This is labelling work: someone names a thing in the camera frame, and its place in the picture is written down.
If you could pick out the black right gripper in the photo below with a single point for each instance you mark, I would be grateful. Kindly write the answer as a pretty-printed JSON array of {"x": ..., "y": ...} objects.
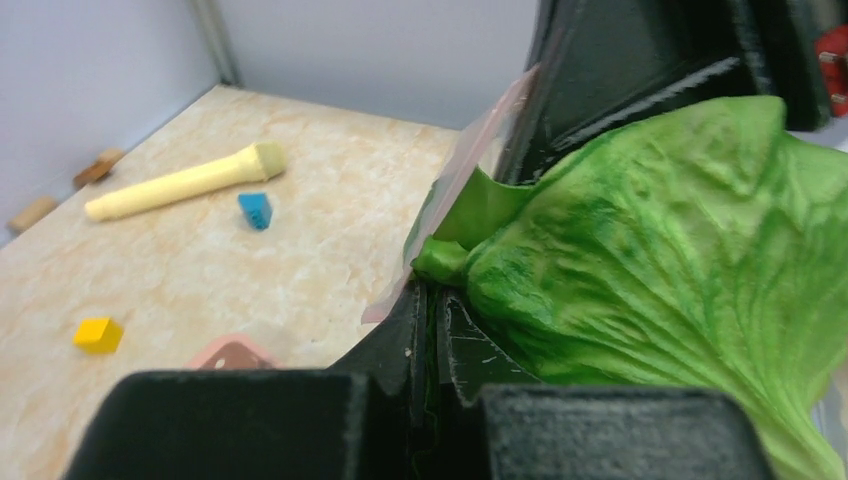
[{"x": 601, "y": 64}]

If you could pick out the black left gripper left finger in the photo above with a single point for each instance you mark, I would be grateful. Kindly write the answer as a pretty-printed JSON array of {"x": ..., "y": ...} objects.
[{"x": 384, "y": 406}]

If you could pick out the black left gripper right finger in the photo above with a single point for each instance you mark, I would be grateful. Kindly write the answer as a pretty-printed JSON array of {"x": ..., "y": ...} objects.
[{"x": 467, "y": 360}]

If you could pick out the clear zip top bag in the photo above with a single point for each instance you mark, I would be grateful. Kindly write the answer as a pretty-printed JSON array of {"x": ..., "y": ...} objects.
[{"x": 480, "y": 142}]

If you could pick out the green toy lettuce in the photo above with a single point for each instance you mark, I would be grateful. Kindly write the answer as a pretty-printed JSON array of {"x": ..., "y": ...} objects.
[{"x": 705, "y": 247}]

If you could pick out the pink plastic basket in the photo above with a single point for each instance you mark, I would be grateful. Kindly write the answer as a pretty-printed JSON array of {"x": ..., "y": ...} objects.
[{"x": 233, "y": 352}]

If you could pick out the blue toy block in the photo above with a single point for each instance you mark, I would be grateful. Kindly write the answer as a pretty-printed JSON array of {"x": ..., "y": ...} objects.
[{"x": 256, "y": 210}]

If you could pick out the cream toy rolling pin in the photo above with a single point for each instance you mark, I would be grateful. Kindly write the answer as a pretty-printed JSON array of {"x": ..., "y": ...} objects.
[{"x": 257, "y": 162}]

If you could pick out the yellow cube block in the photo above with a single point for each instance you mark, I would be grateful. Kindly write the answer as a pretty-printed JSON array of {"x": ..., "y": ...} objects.
[{"x": 98, "y": 336}]

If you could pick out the tan small block at wall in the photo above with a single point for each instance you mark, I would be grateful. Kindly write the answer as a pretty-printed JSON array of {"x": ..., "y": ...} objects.
[{"x": 110, "y": 156}]

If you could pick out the brown round block at wall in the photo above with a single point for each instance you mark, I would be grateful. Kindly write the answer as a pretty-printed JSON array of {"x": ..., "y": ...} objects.
[{"x": 92, "y": 174}]

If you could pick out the tan cork block at wall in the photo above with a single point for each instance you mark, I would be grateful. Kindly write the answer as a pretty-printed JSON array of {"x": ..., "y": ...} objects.
[{"x": 32, "y": 214}]

